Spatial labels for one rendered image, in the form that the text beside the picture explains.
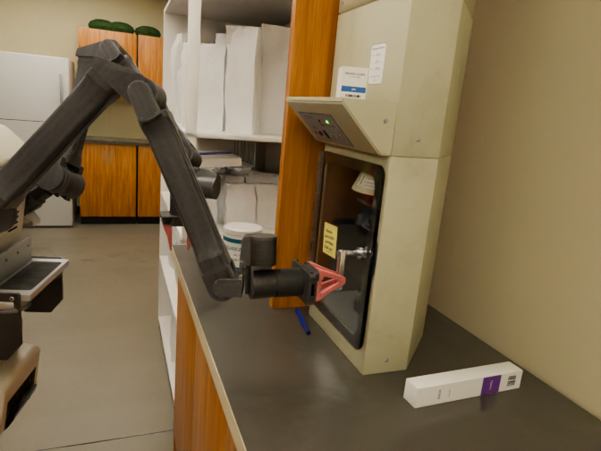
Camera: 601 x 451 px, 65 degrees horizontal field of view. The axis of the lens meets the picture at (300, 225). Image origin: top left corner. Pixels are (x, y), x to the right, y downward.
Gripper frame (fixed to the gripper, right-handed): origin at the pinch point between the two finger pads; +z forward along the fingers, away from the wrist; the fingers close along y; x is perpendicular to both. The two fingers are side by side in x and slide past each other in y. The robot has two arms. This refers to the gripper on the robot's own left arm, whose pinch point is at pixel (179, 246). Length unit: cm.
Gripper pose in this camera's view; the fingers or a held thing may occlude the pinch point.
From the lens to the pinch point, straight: 132.8
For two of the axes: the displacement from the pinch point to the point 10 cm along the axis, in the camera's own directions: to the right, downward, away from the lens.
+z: -0.9, 9.7, 2.3
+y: 9.3, 0.0, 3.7
